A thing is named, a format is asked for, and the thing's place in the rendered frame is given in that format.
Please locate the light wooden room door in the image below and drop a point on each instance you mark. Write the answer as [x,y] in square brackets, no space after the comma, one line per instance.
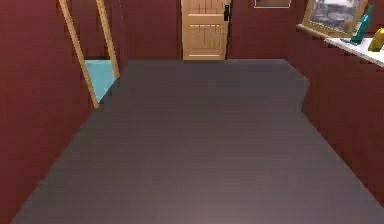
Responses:
[204,30]

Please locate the small framed wall picture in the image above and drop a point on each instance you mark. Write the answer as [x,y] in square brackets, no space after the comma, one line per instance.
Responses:
[272,3]

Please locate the wooden framed picture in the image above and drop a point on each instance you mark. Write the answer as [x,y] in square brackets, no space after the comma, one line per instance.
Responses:
[333,15]

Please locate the light wooden doorway frame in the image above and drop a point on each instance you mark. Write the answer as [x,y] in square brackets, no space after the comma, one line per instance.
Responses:
[78,50]

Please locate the teal glass bottle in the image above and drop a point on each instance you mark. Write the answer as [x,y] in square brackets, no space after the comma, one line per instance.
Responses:
[361,26]

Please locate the yellow rounded object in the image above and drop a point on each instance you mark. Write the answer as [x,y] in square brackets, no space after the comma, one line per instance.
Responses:
[378,40]

